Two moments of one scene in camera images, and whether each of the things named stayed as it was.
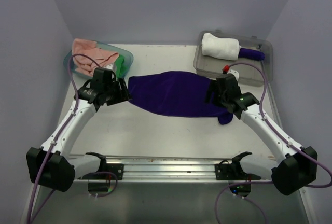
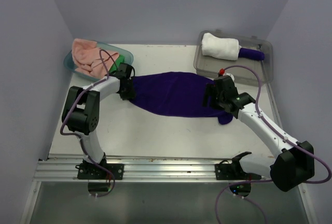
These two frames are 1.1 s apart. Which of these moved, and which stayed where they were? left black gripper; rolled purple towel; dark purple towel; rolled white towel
Moved: left black gripper
Stayed: dark purple towel; rolled white towel; rolled purple towel
